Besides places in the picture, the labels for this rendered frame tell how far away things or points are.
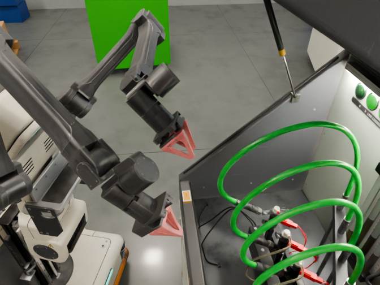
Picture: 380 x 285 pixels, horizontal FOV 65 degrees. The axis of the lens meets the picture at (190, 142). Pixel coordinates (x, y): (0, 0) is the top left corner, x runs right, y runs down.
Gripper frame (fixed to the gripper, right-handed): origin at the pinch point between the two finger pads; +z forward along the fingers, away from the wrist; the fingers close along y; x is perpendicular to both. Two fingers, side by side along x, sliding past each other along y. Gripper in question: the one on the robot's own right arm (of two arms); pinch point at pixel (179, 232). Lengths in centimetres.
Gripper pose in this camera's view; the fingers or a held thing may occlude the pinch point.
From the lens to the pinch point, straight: 71.2
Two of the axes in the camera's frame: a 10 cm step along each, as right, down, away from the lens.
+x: 1.3, -6.2, 7.8
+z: 7.2, 6.0, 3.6
